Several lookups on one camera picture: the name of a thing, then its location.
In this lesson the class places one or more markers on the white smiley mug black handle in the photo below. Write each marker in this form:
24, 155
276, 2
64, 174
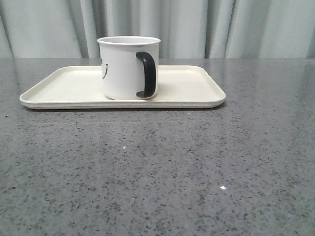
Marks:
129, 66

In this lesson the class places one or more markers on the cream rectangular plastic tray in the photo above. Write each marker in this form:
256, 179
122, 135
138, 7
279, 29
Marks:
80, 87

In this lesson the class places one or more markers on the pale grey curtain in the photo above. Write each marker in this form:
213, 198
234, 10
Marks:
188, 29

